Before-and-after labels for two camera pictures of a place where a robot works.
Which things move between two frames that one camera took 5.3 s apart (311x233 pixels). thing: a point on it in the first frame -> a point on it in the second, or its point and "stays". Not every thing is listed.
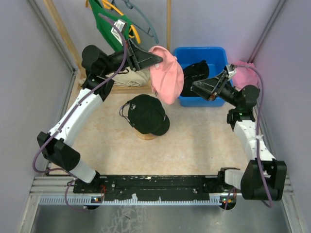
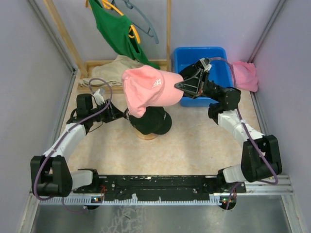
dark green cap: x=146 y=114 stays
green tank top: x=104 y=24 stays
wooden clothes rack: x=83 y=86 stays
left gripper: x=138 y=58 -> x=113 y=113
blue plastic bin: x=217 y=58 stays
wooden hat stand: x=145 y=136 stays
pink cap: x=167 y=77 -> x=146 y=86
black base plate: x=153 y=187 stays
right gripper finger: x=209 y=87 -> x=193 y=85
